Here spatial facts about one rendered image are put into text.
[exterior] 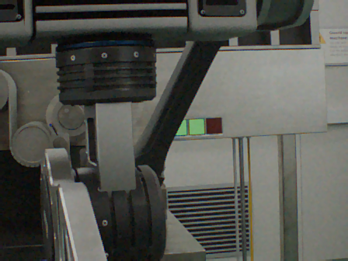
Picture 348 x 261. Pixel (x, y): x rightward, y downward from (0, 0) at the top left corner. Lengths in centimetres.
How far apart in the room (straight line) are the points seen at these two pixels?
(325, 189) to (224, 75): 275
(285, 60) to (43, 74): 84
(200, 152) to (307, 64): 238
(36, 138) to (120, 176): 114
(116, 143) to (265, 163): 402
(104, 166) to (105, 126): 5
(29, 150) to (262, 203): 308
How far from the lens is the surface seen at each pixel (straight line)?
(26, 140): 202
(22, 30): 86
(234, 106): 241
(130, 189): 89
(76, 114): 199
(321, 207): 505
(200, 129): 238
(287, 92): 246
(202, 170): 478
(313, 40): 251
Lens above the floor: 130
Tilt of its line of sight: 3 degrees down
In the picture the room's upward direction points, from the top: 3 degrees counter-clockwise
